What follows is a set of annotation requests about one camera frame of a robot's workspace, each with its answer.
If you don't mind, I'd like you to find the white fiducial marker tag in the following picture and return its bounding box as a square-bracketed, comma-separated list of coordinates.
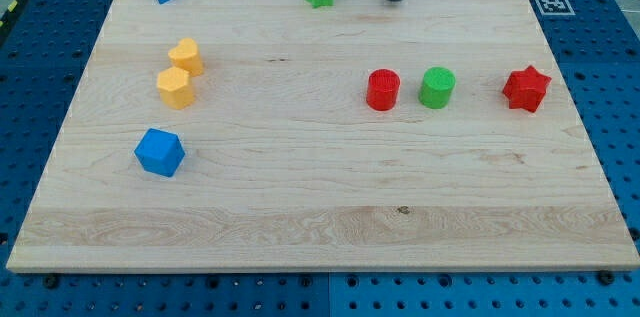
[534, 0, 575, 16]

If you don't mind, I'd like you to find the blue cube block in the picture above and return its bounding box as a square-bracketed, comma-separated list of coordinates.
[134, 128, 185, 177]

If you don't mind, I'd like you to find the light wooden board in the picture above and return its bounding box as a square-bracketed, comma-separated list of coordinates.
[7, 0, 639, 274]

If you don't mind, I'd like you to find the red star block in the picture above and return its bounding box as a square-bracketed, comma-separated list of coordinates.
[502, 65, 552, 113]

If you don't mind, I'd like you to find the yellow heart block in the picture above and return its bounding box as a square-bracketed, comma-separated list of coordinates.
[168, 38, 204, 77]

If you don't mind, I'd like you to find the red cylinder block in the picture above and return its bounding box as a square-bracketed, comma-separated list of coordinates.
[366, 69, 401, 111]

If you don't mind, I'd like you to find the green cylinder block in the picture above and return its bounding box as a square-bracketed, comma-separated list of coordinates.
[418, 66, 456, 109]

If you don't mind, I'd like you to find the yellow hexagon block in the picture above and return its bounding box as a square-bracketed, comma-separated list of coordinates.
[156, 67, 195, 110]

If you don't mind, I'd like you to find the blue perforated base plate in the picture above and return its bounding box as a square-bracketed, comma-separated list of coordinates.
[1, 0, 639, 316]

